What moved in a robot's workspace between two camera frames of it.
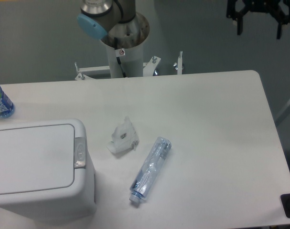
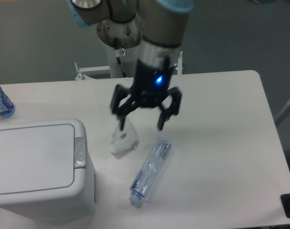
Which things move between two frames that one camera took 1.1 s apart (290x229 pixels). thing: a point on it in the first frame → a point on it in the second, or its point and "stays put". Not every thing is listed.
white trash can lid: [33, 159] stays put
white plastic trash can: [43, 171] stays put
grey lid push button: [80, 149] stays put
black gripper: [262, 5] → [151, 83]
